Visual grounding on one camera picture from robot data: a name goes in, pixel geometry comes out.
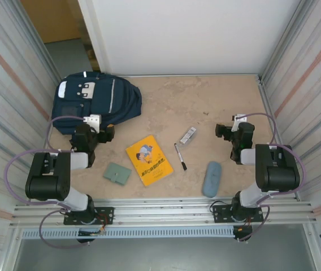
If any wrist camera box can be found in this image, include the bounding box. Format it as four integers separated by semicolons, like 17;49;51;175
83;114;102;133
232;113;248;133

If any navy blue backpack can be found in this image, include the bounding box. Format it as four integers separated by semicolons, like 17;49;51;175
51;71;144;136

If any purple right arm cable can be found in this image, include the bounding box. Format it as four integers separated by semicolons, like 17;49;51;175
235;112;307;243

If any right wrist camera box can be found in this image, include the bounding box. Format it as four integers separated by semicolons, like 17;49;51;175
232;113;248;133

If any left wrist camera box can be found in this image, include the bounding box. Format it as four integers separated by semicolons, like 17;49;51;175
83;114;102;133

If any brown wooden door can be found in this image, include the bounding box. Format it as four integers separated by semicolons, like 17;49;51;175
20;0;99;68

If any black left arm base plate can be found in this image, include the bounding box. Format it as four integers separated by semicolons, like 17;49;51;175
63;207;115;226

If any white door frame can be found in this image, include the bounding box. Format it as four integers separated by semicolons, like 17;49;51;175
77;0;112;76

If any black white marker pen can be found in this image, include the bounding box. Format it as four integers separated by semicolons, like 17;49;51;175
173;143;188;171

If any small silver packet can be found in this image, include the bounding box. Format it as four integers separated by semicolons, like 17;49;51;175
178;126;197;147

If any green wallet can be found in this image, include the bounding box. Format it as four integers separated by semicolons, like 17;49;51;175
102;162;132;186

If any aluminium table side rail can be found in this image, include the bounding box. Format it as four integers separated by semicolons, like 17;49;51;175
258;75;301;202

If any blue grey glasses case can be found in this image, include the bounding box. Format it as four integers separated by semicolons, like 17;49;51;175
202;161;223;198

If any yellow picture book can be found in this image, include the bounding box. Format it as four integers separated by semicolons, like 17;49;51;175
125;134;175;187

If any aluminium frame post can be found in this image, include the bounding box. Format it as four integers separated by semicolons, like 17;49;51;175
261;0;319;82
19;0;65;85

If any aluminium rail frame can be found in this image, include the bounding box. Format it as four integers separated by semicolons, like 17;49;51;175
9;197;318;226

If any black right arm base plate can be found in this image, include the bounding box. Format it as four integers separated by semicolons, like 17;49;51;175
212;203;264;224

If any grey slotted cable duct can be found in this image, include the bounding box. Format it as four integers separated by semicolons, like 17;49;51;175
21;228;236;238

